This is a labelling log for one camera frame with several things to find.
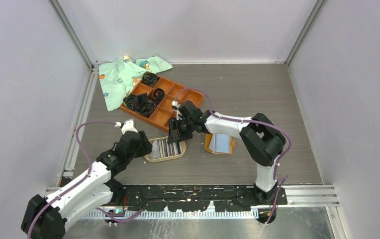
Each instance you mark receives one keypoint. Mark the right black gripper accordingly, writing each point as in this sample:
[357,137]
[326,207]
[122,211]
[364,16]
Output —
[173,136]

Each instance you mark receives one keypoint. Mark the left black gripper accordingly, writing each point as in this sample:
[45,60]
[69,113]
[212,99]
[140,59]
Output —
[145,146]

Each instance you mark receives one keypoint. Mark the oval wooden card tray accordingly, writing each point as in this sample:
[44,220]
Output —
[165,151]

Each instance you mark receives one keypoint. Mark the orange leather card holder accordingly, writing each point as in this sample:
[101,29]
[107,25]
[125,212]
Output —
[219,144]

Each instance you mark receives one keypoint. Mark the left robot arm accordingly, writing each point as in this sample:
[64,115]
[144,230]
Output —
[51,216]

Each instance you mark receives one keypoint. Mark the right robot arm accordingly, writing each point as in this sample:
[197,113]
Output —
[264,141]

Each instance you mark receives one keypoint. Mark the stack of credit cards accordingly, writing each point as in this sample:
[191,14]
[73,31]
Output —
[165,150]

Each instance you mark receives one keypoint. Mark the rolled dark belt front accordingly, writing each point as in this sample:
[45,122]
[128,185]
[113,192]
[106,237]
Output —
[145,105]

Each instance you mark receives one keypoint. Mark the rolled dark belt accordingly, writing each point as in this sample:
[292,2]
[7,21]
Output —
[145,105]
[157,95]
[150,79]
[129,100]

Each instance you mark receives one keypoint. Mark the rolled dark belt left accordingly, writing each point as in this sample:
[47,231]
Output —
[129,100]

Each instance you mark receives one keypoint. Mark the orange compartment organizer tray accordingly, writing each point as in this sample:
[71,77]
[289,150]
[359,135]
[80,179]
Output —
[163,112]

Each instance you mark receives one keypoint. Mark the rolled dark belt middle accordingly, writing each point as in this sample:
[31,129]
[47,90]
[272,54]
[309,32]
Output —
[157,95]

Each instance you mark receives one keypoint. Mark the rolled dark belt top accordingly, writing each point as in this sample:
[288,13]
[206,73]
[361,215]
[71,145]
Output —
[150,79]

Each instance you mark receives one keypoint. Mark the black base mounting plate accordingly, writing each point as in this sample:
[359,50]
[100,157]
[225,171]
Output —
[192,198]

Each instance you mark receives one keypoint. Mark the green patterned cloth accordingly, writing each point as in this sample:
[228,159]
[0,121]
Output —
[118,78]

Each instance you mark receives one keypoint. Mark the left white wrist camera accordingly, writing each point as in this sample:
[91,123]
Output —
[127,126]

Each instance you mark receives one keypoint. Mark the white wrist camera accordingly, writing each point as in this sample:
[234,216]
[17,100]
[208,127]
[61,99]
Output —
[127,126]
[175,107]

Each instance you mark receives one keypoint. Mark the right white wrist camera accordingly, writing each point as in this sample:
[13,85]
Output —
[175,107]

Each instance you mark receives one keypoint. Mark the white slotted cable duct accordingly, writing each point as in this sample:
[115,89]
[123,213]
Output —
[179,214]

